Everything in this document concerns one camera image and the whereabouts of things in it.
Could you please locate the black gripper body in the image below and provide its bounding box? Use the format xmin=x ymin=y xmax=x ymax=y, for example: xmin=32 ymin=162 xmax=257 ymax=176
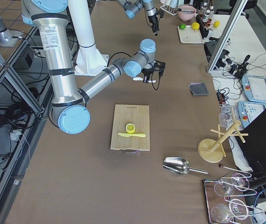
xmin=148 ymin=9 xmax=164 ymax=30
xmin=142 ymin=68 xmax=154 ymax=78

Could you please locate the white ceramic spoon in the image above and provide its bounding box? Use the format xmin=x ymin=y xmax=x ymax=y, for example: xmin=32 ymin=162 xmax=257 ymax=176
xmin=133 ymin=77 xmax=156 ymax=83

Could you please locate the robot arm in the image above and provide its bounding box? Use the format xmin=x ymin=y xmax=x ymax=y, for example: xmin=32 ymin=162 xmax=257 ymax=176
xmin=21 ymin=0 xmax=156 ymax=134
xmin=117 ymin=0 xmax=164 ymax=36

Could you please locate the pink bowl with ice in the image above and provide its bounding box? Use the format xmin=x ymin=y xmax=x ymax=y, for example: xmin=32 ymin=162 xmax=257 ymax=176
xmin=177 ymin=5 xmax=197 ymax=21

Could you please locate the green lime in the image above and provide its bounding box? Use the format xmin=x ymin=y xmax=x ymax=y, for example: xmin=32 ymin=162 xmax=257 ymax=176
xmin=179 ymin=23 xmax=186 ymax=29

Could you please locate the beige rabbit tray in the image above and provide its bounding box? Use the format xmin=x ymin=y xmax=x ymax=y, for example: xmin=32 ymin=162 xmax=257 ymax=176
xmin=177 ymin=25 xmax=203 ymax=44

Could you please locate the bamboo cutting board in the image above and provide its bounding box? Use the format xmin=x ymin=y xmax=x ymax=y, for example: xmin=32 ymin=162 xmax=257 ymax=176
xmin=110 ymin=105 xmax=150 ymax=151

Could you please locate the yellow lemon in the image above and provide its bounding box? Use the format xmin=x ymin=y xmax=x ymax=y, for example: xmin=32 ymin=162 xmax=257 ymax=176
xmin=191 ymin=22 xmax=200 ymax=30

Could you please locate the half lemon slice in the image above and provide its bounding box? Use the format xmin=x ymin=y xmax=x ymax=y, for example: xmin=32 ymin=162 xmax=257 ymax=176
xmin=125 ymin=123 xmax=136 ymax=133

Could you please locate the grey folded cloth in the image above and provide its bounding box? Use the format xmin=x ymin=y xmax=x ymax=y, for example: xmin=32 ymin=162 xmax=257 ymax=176
xmin=188 ymin=82 xmax=209 ymax=96

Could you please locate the yellow plastic knife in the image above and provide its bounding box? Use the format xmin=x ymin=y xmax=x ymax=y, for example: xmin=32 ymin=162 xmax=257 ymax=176
xmin=118 ymin=133 xmax=146 ymax=138

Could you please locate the steel scoop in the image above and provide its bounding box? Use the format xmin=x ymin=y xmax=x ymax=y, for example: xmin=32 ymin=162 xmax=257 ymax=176
xmin=162 ymin=157 xmax=208 ymax=175

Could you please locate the wooden cup stand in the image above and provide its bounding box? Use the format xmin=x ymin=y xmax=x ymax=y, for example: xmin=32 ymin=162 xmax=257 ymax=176
xmin=198 ymin=107 xmax=249 ymax=163

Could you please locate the blue teach pendant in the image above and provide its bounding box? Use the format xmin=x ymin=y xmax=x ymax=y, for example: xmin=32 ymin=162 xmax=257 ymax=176
xmin=241 ymin=75 xmax=266 ymax=104
xmin=237 ymin=101 xmax=266 ymax=128

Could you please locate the black monitor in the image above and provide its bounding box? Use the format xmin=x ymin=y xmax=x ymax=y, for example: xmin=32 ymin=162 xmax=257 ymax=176
xmin=237 ymin=109 xmax=266 ymax=172

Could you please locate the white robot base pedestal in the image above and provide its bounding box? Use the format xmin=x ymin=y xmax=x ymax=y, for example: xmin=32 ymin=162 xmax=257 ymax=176
xmin=68 ymin=0 xmax=109 ymax=76

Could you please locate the aluminium frame post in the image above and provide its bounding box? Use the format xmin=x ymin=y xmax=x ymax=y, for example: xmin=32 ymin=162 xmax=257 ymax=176
xmin=206 ymin=0 xmax=247 ymax=73

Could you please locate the wire glass rack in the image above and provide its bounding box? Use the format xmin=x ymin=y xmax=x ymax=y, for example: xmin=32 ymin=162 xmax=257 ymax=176
xmin=203 ymin=171 xmax=266 ymax=224

